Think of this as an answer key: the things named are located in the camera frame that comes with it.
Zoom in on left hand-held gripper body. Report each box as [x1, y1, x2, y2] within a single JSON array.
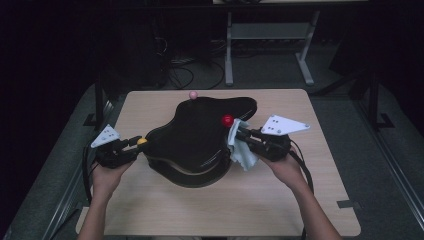
[[90, 124, 132, 170]]

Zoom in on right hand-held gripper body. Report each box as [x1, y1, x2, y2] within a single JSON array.
[[251, 114, 311, 163]]

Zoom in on light blue cloth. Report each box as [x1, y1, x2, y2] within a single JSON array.
[[226, 118, 260, 172]]

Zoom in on black wavy tray stand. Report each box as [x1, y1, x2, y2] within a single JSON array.
[[142, 96, 258, 188]]

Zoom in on person's right hand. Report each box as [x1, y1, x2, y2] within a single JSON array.
[[263, 151, 309, 193]]

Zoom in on person's left hand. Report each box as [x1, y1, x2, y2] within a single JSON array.
[[91, 159, 133, 201]]

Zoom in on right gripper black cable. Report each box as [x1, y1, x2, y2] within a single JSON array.
[[288, 139, 315, 240]]

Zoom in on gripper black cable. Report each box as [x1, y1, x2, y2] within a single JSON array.
[[81, 143, 99, 204], [288, 139, 315, 240]]

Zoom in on black metal post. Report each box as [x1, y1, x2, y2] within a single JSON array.
[[83, 74, 105, 128], [368, 66, 396, 132]]

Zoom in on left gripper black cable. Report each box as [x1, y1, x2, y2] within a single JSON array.
[[81, 143, 99, 204]]

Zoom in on aluminium frame rail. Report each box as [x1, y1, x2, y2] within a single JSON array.
[[41, 98, 116, 240], [351, 98, 424, 233]]

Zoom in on tangle of black floor cables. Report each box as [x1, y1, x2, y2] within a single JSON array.
[[151, 16, 228, 90]]

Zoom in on white metal table frame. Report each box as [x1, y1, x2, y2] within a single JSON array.
[[212, 0, 369, 87]]

